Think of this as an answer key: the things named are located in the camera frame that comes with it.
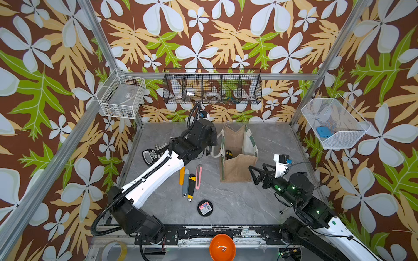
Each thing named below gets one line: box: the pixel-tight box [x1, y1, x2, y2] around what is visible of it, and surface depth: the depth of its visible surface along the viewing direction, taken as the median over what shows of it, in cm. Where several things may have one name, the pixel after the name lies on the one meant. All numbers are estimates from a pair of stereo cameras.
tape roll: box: [100, 240, 128, 261], surface depth 70 cm
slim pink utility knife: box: [195, 163, 204, 190], surface depth 95 cm
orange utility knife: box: [179, 166, 186, 186], surface depth 95 cm
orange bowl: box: [209, 233, 237, 261], surface depth 70 cm
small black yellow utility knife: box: [225, 149, 233, 160], surface depth 103 cm
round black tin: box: [197, 199, 214, 217], surface depth 82 cm
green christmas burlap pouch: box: [211, 123, 259, 183], surface depth 90 cm
